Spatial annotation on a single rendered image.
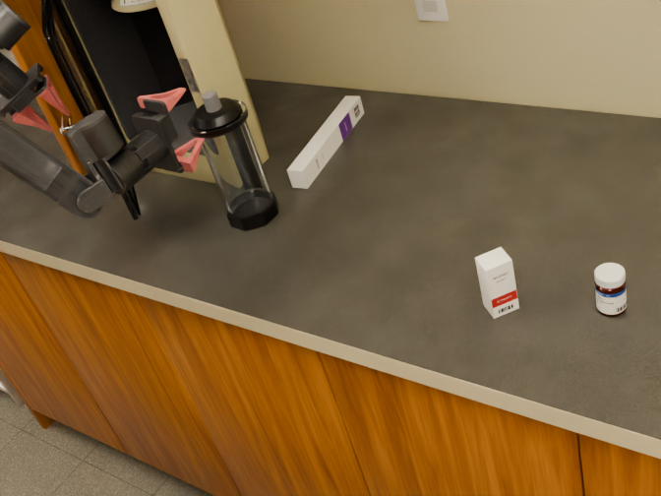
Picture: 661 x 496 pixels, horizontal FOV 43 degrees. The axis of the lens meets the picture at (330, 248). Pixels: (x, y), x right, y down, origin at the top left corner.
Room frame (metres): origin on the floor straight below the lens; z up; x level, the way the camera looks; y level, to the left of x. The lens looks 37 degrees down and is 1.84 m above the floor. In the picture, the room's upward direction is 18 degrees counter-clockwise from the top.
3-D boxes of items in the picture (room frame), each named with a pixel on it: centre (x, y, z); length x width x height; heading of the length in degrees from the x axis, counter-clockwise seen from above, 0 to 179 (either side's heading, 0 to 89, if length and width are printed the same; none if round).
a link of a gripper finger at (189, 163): (1.31, 0.19, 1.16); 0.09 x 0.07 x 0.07; 135
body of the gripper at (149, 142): (1.26, 0.24, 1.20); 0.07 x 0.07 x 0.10; 45
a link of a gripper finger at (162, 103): (1.31, 0.19, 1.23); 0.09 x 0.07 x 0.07; 135
